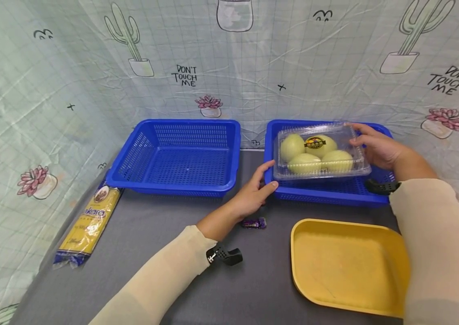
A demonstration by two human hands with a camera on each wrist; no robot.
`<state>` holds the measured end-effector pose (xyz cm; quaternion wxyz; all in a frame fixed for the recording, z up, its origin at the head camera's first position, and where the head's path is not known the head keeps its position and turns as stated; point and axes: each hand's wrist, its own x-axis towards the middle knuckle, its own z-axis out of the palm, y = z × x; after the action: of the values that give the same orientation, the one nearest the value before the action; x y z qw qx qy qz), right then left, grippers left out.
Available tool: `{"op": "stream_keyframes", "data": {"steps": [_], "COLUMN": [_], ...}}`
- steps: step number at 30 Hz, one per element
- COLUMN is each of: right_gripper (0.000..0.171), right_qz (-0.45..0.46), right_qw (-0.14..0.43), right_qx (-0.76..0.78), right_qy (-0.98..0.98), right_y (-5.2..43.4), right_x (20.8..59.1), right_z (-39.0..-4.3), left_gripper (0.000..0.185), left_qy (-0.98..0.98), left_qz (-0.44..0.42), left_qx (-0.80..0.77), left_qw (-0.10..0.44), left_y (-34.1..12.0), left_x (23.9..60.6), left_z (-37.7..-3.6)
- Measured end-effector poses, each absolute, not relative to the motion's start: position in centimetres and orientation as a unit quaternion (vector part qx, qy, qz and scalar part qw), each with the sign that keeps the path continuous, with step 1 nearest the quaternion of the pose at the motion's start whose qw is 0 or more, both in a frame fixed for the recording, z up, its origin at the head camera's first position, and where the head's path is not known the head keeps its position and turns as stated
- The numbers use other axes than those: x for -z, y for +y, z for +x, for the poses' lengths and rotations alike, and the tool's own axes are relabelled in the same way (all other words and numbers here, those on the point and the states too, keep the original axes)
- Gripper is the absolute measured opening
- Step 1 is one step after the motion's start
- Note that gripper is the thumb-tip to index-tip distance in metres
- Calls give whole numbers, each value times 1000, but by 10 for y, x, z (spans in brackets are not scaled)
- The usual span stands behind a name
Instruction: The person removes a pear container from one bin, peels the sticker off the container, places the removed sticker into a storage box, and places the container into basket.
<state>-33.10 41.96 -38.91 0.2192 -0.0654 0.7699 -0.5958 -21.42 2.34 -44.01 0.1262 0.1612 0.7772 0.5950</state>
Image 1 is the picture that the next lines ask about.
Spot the yellow and blue pasta packet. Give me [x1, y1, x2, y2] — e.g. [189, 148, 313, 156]
[53, 182, 124, 270]

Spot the person's right hand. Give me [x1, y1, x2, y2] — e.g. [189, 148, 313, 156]
[349, 123, 408, 171]

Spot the person's right forearm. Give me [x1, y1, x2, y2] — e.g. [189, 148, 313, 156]
[389, 148, 459, 325]

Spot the pale green round fruit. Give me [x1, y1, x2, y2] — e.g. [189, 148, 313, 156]
[306, 135, 338, 159]
[321, 150, 354, 174]
[287, 153, 322, 175]
[280, 134, 306, 163]

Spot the person's left hand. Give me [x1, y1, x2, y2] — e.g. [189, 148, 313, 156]
[228, 160, 279, 223]

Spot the yellow plastic tray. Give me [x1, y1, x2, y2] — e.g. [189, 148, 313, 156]
[290, 218, 411, 318]

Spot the clear plastic clamshell box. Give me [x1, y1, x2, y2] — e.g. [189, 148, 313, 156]
[273, 122, 372, 181]

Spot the black wrist band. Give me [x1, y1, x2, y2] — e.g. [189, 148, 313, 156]
[365, 178, 402, 196]
[205, 243, 243, 266]

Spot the purple wrapped candy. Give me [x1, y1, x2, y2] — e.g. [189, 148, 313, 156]
[241, 217, 268, 230]

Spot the empty blue plastic basket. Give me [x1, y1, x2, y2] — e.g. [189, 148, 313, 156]
[105, 119, 241, 198]

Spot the person's left forearm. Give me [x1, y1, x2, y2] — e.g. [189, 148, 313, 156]
[88, 204, 243, 325]

